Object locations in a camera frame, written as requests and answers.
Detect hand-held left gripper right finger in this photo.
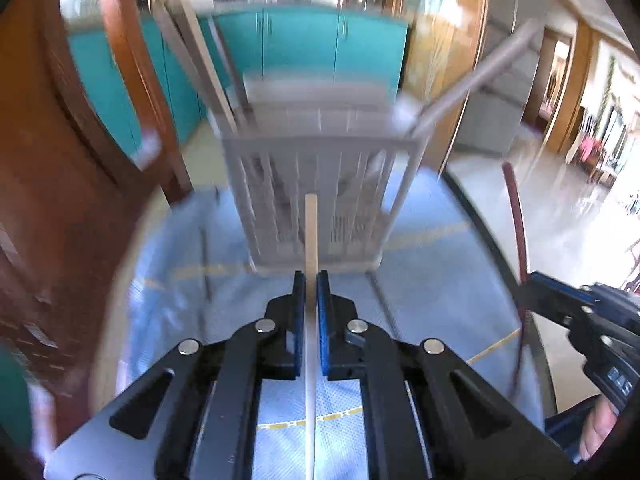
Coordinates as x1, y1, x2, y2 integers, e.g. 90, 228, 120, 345
316, 270, 576, 480

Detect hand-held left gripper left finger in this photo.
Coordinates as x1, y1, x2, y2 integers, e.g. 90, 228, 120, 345
45, 270, 307, 480

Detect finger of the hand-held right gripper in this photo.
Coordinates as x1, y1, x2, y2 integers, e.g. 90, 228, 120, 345
516, 271, 599, 333

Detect dark red chopstick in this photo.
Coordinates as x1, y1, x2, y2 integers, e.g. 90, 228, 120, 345
502, 161, 530, 311

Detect light wooden chopstick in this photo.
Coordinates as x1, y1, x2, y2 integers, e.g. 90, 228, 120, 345
303, 194, 320, 480
150, 2, 223, 128
171, 0, 240, 135

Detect white slotted utensil basket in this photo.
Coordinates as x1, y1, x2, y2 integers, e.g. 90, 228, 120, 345
212, 72, 426, 277

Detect person's right hand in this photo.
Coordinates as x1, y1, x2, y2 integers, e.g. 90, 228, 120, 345
579, 394, 624, 464

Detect blue table cloth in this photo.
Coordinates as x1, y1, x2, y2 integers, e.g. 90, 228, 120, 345
117, 167, 546, 480

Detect pink cloth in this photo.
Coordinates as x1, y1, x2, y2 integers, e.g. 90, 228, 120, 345
579, 137, 607, 165

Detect grey refrigerator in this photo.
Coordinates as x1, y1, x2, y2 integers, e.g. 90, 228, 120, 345
456, 0, 552, 157

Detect wood framed glass sliding door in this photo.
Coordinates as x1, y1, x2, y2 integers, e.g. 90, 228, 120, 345
385, 0, 495, 177

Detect teal base cabinets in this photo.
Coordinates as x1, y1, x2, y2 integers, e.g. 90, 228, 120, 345
66, 4, 410, 162

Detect brown wooden chair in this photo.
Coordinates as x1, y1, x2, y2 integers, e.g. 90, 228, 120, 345
0, 0, 196, 411

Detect grey utensil handle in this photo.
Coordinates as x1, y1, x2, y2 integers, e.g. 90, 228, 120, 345
409, 16, 545, 137

